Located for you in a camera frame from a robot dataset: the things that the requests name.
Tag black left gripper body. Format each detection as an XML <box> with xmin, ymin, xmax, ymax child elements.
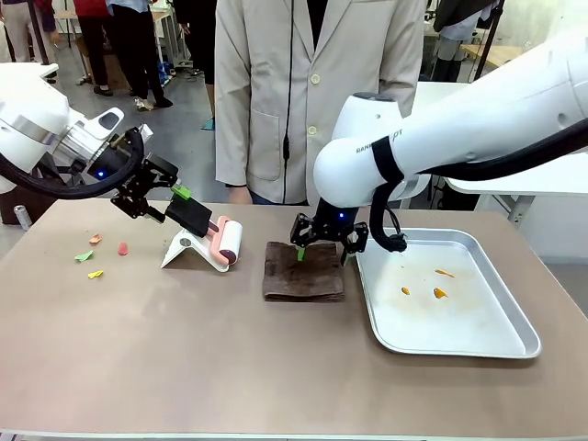
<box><xmin>89</xmin><ymin>144</ymin><xmax>149</xmax><ymax>195</ymax></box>

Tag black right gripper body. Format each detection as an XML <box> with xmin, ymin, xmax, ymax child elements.
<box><xmin>313</xmin><ymin>197</ymin><xmax>360</xmax><ymax>243</ymax></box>

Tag brown towel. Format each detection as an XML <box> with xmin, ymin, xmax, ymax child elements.
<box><xmin>262</xmin><ymin>240</ymin><xmax>346</xmax><ymax>304</ymax></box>

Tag pink lint roller black handle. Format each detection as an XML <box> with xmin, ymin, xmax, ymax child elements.
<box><xmin>164</xmin><ymin>199</ymin><xmax>243</xmax><ymax>267</ymax></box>

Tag person's left forearm beige sleeve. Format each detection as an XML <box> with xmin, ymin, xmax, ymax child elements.
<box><xmin>379</xmin><ymin>75</ymin><xmax>418</xmax><ymax>121</ymax></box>

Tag person's right forearm beige sleeve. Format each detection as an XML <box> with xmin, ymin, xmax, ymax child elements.
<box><xmin>214</xmin><ymin>86</ymin><xmax>252</xmax><ymax>187</ymax></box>

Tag person's right hand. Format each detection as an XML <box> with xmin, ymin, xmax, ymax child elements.
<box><xmin>226</xmin><ymin>182</ymin><xmax>254</xmax><ymax>206</ymax></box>

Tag white lint roller stand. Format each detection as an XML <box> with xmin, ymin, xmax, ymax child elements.
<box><xmin>160</xmin><ymin>229</ymin><xmax>231</xmax><ymax>275</ymax></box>

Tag dark brown box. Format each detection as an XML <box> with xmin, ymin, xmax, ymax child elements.
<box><xmin>0</xmin><ymin>163</ymin><xmax>63</xmax><ymax>226</ymax></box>

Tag brown cardboard box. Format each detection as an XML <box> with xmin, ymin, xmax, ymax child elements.
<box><xmin>74</xmin><ymin>35</ymin><xmax>133</xmax><ymax>91</ymax></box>

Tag bystander blue shirt dark trousers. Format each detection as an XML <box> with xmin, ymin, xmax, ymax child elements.
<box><xmin>106</xmin><ymin>0</ymin><xmax>175</xmax><ymax>110</ymax></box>

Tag bystander red top black trousers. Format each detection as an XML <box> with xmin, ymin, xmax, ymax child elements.
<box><xmin>72</xmin><ymin>0</ymin><xmax>117</xmax><ymax>97</ymax></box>

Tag person torso beige jacket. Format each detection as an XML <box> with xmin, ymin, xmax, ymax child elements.
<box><xmin>214</xmin><ymin>0</ymin><xmax>426</xmax><ymax>207</ymax></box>

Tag silver metal tray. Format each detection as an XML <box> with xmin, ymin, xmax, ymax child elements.
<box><xmin>355</xmin><ymin>227</ymin><xmax>543</xmax><ymax>360</ymax></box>

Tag bystander in black clothes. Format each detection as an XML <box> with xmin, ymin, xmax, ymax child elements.
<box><xmin>175</xmin><ymin>0</ymin><xmax>218</xmax><ymax>130</ymax></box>

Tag bystander beige trousers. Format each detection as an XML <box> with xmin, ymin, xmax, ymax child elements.
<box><xmin>0</xmin><ymin>0</ymin><xmax>60</xmax><ymax>64</ymax></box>

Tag white background table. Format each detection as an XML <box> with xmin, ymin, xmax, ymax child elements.
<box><xmin>412</xmin><ymin>81</ymin><xmax>588</xmax><ymax>227</ymax></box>

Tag wooden background desk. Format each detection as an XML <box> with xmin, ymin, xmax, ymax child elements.
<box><xmin>460</xmin><ymin>44</ymin><xmax>526</xmax><ymax>71</ymax></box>

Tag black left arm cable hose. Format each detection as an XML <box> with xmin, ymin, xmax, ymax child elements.
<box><xmin>0</xmin><ymin>127</ymin><xmax>149</xmax><ymax>201</ymax></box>

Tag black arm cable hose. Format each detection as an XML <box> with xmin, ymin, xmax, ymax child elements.
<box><xmin>369</xmin><ymin>130</ymin><xmax>588</xmax><ymax>254</ymax></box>
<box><xmin>0</xmin><ymin>127</ymin><xmax>149</xmax><ymax>201</ymax></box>

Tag black cord on jacket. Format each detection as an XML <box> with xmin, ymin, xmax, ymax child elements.
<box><xmin>280</xmin><ymin>0</ymin><xmax>296</xmax><ymax>204</ymax></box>

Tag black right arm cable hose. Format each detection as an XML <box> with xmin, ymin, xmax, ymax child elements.
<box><xmin>369</xmin><ymin>130</ymin><xmax>588</xmax><ymax>254</ymax></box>

